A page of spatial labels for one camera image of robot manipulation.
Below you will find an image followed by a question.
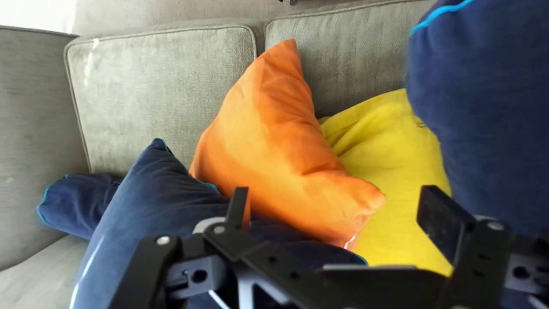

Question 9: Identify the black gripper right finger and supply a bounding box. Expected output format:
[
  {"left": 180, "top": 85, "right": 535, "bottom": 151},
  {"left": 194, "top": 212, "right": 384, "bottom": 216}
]
[{"left": 415, "top": 183, "right": 549, "bottom": 309}]

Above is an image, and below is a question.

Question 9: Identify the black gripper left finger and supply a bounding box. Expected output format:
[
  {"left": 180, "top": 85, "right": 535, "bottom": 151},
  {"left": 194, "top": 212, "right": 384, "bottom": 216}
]
[{"left": 108, "top": 185, "right": 271, "bottom": 309}]

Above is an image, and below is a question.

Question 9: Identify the blue cylindrical bolster pillow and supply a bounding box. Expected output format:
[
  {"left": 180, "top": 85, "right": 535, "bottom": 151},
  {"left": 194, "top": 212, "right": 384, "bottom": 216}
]
[{"left": 405, "top": 0, "right": 549, "bottom": 238}]

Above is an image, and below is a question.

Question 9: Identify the navy square throw pillow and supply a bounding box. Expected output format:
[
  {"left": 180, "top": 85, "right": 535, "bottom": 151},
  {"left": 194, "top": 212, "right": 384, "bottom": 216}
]
[{"left": 36, "top": 137, "right": 367, "bottom": 309}]

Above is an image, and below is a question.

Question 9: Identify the yellow throw pillow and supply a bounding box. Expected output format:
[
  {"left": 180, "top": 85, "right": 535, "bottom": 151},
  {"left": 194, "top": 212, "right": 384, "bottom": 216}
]
[{"left": 317, "top": 87, "right": 456, "bottom": 278}]

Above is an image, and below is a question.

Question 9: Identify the orange throw pillow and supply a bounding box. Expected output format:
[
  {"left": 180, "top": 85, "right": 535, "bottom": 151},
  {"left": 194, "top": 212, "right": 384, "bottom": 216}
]
[{"left": 187, "top": 37, "right": 386, "bottom": 248}]

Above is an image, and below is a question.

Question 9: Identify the grey-brown sofa seat cushion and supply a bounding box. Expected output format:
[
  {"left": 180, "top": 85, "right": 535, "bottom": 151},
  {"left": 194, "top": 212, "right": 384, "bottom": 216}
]
[{"left": 0, "top": 233, "right": 91, "bottom": 309}]

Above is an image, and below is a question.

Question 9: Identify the grey-brown fabric sofa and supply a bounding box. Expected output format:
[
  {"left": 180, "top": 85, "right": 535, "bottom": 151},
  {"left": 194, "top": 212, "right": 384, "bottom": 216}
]
[{"left": 0, "top": 0, "right": 460, "bottom": 309}]

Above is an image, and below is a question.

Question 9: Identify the grey-brown sofa back cushion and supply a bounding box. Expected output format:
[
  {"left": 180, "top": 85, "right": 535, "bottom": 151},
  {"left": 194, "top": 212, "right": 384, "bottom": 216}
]
[
  {"left": 264, "top": 0, "right": 436, "bottom": 118},
  {"left": 63, "top": 24, "right": 257, "bottom": 176}
]

